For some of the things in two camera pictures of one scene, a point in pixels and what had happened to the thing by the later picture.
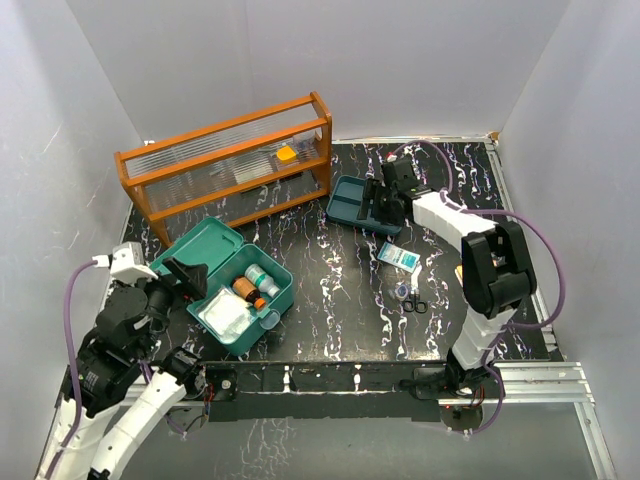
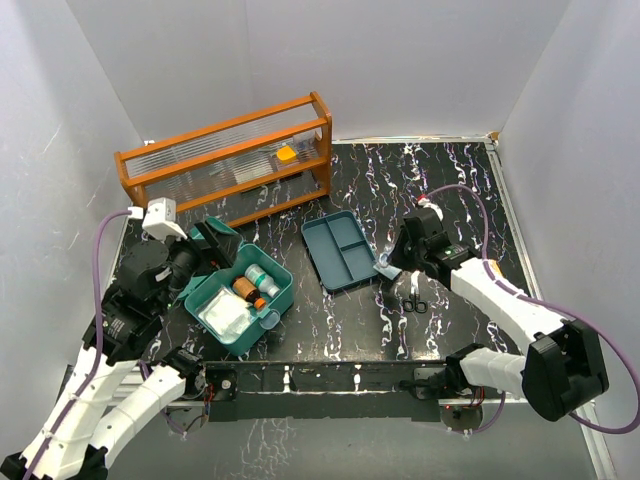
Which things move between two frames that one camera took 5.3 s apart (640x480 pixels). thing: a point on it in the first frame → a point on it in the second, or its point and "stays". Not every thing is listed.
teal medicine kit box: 247,286 stays
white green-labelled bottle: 256,275 stays
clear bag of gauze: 227,315 stays
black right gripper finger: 369,190 → 404,238
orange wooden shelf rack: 232,172 stays
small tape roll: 402,292 → 383,259
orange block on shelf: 286,155 stays
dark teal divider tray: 345,202 → 339,251
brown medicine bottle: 247,289 stays
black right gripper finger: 390,211 → 403,259
